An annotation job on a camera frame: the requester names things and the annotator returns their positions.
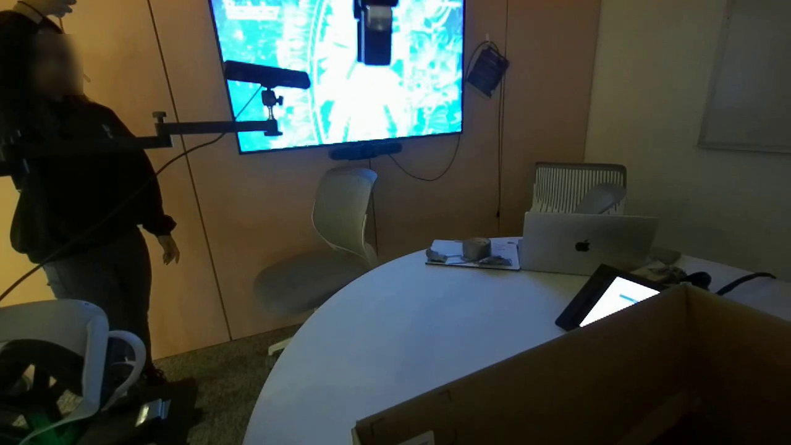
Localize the grey wall whiteboard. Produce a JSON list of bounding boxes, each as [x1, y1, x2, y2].
[[698, 0, 791, 156]]

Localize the wall-mounted TV screen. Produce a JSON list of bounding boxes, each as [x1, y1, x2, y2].
[[206, 0, 468, 158]]

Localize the white curved frame chair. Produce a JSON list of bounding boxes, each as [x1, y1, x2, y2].
[[0, 296, 148, 445]]

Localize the person in dark clothes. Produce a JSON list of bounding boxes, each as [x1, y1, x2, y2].
[[0, 0, 183, 390]]

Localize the black bar under TV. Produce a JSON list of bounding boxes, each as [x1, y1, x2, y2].
[[327, 141, 405, 161]]

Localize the brown cardboard box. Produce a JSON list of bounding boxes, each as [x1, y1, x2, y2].
[[353, 282, 791, 445]]

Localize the thick black table cable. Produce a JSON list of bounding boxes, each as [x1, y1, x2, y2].
[[713, 268, 777, 296]]

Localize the paper sheets with grey object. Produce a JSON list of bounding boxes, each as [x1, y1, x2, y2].
[[426, 235, 525, 271]]

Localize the thin black hanging cable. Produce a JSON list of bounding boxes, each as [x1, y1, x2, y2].
[[0, 83, 267, 301]]

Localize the black tablet with lit screen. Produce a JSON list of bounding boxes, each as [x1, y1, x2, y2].
[[553, 261, 666, 334]]

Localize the black stereo bar camera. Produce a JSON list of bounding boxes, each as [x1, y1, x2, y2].
[[222, 58, 315, 92]]

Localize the black wall-mounted device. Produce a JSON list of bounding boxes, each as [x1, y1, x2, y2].
[[464, 38, 513, 97]]

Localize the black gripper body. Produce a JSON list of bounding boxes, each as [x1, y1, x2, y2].
[[351, 0, 404, 68]]

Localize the dark clutter beside tablet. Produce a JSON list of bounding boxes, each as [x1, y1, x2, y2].
[[634, 255, 713, 291]]

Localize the black equipment pile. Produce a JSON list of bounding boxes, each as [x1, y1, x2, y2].
[[0, 336, 201, 445]]

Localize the grey mesh chair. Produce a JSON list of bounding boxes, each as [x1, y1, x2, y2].
[[529, 161, 629, 218]]

